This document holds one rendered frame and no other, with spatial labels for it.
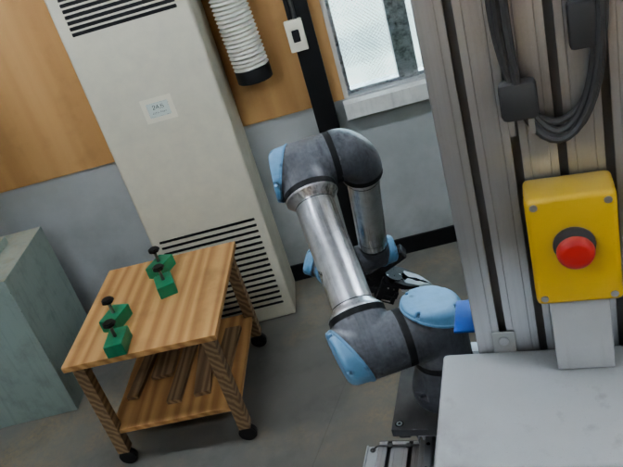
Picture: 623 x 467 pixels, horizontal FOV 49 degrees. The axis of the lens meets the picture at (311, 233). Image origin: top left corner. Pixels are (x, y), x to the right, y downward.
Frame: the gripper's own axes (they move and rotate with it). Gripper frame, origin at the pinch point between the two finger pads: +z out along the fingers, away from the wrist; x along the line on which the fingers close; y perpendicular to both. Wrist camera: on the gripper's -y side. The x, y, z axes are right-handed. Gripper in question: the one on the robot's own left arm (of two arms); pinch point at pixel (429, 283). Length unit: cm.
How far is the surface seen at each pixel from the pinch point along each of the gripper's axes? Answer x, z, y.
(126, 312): -46, -88, 70
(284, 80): -135, -52, -4
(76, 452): -38, -98, 140
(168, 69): -103, -97, -5
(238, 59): -116, -72, -13
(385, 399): -36, 14, 75
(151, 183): -102, -96, 45
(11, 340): -64, -136, 112
